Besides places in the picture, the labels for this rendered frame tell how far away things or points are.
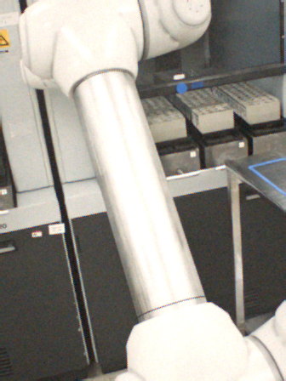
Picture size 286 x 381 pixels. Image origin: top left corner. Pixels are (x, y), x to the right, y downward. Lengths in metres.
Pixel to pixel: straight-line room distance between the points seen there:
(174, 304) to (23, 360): 1.25
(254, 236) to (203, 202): 0.23
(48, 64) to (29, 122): 0.78
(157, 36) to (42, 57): 0.19
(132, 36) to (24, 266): 1.01
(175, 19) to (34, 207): 0.91
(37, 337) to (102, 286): 0.27
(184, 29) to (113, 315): 1.19
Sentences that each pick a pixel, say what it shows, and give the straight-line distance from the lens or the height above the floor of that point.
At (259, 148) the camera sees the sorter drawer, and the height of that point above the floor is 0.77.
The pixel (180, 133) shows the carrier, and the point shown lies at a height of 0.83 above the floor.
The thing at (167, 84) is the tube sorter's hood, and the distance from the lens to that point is 1.74.
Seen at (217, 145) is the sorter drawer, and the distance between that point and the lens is 1.77.
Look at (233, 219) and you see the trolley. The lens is 1.68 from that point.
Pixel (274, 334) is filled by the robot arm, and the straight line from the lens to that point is 0.84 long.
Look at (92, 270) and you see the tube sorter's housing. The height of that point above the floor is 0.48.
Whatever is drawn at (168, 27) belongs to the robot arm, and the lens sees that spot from 0.97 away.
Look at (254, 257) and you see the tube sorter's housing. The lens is 2.00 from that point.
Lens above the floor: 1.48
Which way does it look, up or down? 26 degrees down
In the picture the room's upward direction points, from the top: 7 degrees counter-clockwise
